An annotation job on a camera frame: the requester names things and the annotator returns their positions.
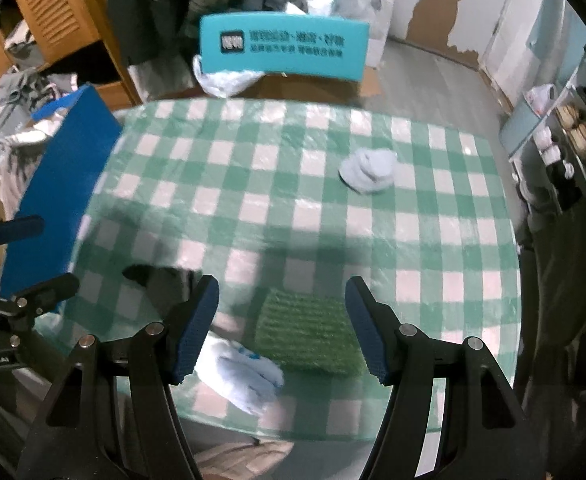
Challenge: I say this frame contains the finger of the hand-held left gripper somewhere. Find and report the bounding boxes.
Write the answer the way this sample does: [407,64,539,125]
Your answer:
[0,210,44,263]
[0,274,81,333]

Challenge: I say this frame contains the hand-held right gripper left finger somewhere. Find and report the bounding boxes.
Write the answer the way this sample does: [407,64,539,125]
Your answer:
[15,274,221,480]

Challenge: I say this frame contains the green checked tablecloth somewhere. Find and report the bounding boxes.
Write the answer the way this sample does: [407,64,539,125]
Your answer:
[33,97,521,443]

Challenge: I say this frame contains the blue-sided cardboard box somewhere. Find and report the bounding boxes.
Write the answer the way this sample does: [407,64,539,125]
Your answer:
[0,84,124,296]

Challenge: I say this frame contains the wooden louvred wardrobe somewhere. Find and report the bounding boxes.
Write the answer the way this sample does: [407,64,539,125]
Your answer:
[0,0,141,111]

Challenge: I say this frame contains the pile of grey clothes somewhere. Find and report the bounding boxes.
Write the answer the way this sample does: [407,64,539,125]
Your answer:
[0,67,81,221]

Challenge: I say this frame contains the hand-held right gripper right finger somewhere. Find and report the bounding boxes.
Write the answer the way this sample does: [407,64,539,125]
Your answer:
[345,275,556,480]

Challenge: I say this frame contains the white bin liner bag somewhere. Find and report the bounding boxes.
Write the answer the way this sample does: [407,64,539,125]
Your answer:
[523,84,556,111]

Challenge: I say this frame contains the black hanging coat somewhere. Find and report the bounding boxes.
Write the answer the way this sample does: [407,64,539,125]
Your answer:
[105,0,198,66]

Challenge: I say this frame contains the light patterned sock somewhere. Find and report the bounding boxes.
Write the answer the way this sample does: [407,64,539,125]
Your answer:
[338,148,398,195]
[193,340,286,416]

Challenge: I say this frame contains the white door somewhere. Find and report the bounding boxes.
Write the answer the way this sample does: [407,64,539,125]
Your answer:
[478,0,586,91]

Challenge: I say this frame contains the brown cardboard box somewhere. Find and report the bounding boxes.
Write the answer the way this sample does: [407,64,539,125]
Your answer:
[148,67,381,108]

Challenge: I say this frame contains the teal printed box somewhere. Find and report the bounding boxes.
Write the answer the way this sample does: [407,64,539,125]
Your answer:
[199,10,371,82]

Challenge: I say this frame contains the beige fabric item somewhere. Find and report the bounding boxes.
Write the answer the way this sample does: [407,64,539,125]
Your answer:
[193,440,294,480]

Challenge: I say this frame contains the group of shoes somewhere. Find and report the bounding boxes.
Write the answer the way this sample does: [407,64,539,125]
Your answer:
[535,87,586,181]

